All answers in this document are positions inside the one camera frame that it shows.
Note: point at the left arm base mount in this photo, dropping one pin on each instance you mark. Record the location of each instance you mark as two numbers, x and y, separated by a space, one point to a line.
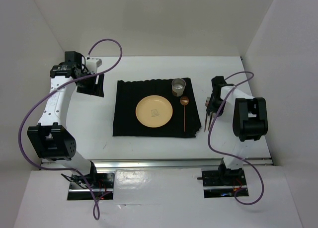
102 185

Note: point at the copper knife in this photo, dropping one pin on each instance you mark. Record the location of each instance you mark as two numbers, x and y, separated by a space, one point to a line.
210 120

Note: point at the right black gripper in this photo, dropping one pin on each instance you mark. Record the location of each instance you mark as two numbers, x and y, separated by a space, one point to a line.
210 107

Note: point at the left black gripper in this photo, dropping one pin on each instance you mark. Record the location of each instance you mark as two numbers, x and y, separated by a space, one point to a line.
95 89

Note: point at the copper spoon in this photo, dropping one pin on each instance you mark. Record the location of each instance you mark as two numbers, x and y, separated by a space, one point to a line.
184 100

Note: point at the aluminium table frame rail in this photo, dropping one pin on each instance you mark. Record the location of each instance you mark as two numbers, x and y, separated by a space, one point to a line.
90 118

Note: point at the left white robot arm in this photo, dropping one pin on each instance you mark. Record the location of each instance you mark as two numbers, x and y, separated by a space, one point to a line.
50 137

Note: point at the copper fork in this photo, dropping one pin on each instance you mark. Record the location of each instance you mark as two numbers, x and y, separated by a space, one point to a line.
206 115

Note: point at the beige plate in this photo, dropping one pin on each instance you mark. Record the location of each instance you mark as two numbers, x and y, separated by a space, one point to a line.
154 111

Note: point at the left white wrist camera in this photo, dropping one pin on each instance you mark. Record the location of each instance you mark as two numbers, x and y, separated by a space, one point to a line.
92 64

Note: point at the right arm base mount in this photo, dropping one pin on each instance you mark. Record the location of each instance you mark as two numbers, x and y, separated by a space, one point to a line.
221 184

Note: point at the black cloth placemat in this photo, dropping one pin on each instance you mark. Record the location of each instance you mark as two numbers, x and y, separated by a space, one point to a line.
130 93

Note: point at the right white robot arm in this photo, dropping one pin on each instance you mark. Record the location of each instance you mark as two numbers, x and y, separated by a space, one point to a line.
249 124

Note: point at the paper cup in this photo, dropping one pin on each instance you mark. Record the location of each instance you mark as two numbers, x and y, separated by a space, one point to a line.
178 86

